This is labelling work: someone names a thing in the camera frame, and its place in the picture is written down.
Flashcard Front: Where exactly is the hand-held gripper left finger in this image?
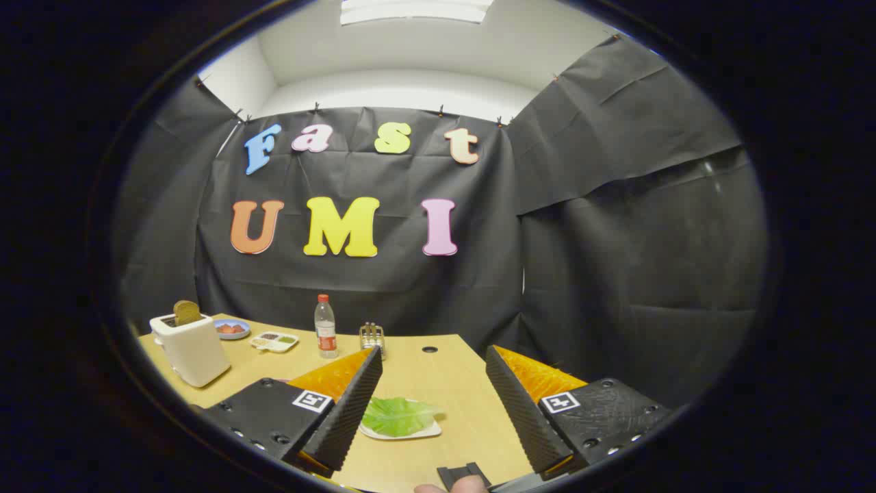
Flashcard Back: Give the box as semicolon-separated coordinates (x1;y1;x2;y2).
203;346;383;478

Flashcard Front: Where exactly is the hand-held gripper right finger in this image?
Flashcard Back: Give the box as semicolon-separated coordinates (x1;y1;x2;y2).
486;345;673;478

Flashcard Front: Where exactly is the green lettuce leaf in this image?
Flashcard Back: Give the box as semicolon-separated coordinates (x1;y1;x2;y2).
361;396;446;438

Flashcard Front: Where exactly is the clear water bottle red cap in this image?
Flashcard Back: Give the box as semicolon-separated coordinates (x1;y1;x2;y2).
314;294;339;359

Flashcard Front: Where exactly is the white rectangular plate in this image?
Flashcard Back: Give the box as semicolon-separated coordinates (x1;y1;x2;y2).
358;399;442;440

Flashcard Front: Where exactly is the white compartment condiment dish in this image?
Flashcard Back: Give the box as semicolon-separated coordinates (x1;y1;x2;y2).
250;331;300;353

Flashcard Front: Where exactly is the white toaster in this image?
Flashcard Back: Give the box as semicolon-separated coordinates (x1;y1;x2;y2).
149;312;231;388

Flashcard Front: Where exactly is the metal wire cutlery holder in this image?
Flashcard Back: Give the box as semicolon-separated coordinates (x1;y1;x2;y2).
359;322;387;360

